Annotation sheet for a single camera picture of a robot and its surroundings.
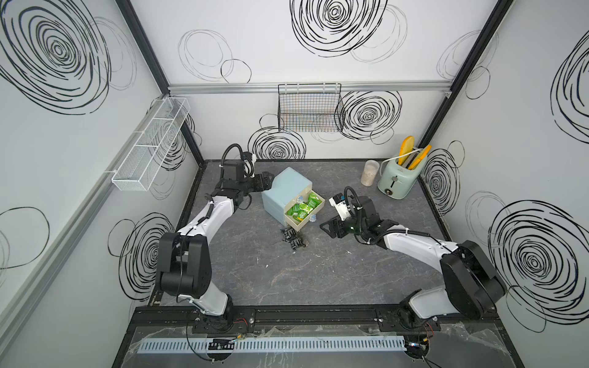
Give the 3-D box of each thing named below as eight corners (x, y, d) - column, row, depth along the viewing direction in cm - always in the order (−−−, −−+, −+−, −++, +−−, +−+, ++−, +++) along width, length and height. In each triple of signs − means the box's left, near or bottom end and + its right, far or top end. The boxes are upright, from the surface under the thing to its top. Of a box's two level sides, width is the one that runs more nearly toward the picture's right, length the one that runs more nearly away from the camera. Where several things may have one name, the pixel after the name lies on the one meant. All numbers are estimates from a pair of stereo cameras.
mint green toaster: (381, 199, 107) (391, 178, 95) (376, 182, 113) (385, 160, 102) (419, 199, 107) (434, 178, 95) (412, 182, 113) (425, 160, 102)
